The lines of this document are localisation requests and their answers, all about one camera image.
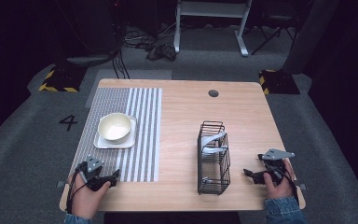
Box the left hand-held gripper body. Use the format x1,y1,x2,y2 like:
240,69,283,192
77,154,114,191

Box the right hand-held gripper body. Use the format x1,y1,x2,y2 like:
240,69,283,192
257,147,296,188

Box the person's right hand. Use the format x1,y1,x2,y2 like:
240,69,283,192
263,158,296,201

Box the person's left hand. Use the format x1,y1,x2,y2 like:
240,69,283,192
68,172,112,220

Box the white square plate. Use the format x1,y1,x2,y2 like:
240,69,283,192
92,115,137,150

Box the cream bowl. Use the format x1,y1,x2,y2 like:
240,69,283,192
97,112,132,145

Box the white spoon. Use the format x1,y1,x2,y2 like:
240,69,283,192
200,128,228,155

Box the grey striped placemat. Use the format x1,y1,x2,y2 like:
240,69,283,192
68,87,163,183

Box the black tripod stand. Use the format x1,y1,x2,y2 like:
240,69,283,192
250,8,296,57

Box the grey column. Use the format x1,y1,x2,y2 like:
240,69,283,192
281,0,340,76

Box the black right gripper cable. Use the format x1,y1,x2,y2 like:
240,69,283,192
264,161,300,205

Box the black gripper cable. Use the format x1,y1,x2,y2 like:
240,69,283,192
65,161,90,215
264,161,300,205

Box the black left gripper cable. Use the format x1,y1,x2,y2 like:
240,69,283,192
65,161,90,215

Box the black wire basket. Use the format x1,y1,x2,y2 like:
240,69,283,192
197,120,232,196

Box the black yellow striped base plate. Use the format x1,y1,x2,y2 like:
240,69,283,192
38,64,89,93
258,68,301,96

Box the black hanging cables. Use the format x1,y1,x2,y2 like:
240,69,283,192
106,0,132,80

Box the white desk frame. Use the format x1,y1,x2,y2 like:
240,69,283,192
172,0,254,58

